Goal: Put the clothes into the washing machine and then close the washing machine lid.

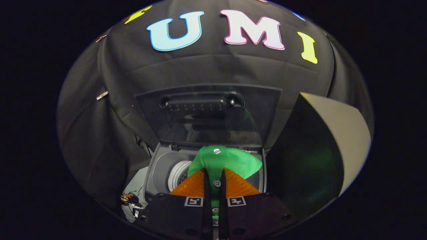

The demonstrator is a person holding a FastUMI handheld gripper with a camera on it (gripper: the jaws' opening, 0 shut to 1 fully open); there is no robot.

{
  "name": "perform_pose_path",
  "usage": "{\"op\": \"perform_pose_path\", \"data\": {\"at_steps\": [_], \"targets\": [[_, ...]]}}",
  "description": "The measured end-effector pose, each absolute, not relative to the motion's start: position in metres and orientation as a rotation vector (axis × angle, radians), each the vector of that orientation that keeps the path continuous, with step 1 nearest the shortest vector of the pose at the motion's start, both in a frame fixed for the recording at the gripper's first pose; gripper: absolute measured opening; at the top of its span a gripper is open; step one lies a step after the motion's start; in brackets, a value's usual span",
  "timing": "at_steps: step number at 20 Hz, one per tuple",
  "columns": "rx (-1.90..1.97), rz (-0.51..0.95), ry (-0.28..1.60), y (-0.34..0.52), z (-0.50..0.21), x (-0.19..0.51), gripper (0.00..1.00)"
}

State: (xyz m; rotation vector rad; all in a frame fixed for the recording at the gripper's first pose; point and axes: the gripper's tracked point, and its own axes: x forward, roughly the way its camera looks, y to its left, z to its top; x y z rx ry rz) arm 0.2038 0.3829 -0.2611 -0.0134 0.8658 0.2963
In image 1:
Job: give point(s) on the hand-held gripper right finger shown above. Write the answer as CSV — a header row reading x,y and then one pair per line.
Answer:
x,y
253,213

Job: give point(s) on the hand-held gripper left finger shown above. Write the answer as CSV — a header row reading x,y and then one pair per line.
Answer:
x,y
180,213

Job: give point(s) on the green polo shirt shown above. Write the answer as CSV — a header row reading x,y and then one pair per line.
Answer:
x,y
230,160

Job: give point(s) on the silver clip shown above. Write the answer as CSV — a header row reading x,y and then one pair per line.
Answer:
x,y
102,95

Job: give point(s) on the black backdrop cloth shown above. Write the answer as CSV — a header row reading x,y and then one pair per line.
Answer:
x,y
217,66

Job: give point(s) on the red clip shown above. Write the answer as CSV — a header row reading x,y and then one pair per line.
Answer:
x,y
101,38

